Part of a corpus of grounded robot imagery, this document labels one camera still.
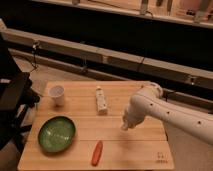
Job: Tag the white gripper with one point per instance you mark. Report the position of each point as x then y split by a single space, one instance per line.
133 114

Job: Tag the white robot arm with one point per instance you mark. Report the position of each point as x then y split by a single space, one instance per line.
147 102

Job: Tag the green ceramic bowl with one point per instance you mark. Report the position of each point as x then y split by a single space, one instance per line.
56 134

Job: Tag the orange carrot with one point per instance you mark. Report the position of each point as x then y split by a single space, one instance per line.
97 153

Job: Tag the white paper cup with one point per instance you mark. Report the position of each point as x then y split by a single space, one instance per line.
57 95

